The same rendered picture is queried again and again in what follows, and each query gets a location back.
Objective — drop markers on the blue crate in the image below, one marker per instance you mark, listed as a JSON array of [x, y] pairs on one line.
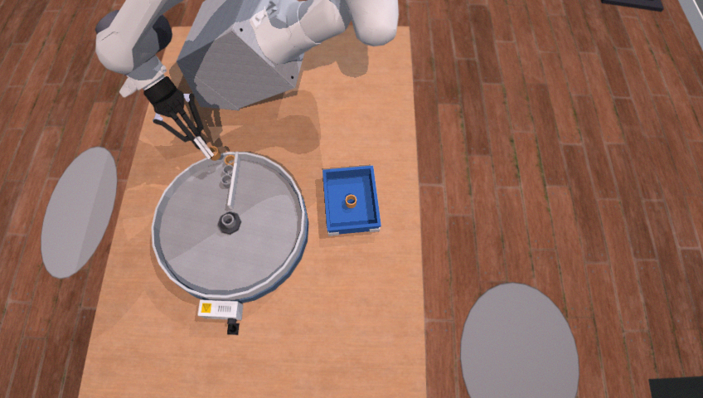
[[357, 181]]

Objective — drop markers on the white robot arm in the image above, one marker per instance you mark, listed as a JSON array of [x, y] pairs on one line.
[[292, 28]]

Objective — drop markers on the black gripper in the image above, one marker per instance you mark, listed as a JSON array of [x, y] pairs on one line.
[[172, 104]]

